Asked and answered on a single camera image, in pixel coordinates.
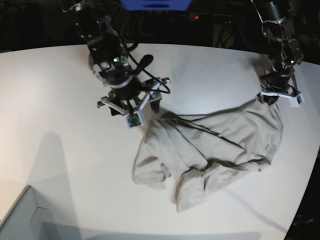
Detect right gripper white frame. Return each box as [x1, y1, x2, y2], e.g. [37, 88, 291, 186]
[97, 77, 170, 128]

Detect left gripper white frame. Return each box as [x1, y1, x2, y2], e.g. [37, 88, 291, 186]
[256, 72, 306, 108]

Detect grey box at corner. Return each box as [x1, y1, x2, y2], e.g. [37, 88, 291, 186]
[0, 185, 82, 240]

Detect beige t-shirt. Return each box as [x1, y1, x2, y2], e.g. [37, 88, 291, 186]
[133, 98, 283, 212]

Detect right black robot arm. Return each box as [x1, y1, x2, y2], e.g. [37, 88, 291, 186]
[60, 0, 171, 128]

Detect black power strip red light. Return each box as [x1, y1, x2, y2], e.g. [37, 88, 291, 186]
[188, 12, 244, 23]

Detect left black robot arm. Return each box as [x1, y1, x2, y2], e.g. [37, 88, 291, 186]
[252, 0, 304, 108]

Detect black cables behind table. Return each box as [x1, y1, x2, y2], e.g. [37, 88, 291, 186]
[109, 9, 161, 38]

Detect blue overhead mount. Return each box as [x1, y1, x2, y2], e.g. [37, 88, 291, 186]
[120, 0, 192, 11]

